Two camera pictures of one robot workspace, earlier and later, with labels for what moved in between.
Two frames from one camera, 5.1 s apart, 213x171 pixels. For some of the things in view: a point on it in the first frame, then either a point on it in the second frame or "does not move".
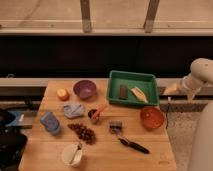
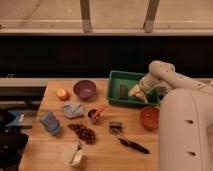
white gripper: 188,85 -> 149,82
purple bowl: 85,89 does not move
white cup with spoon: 72,154 does not move
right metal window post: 151,15 does not move
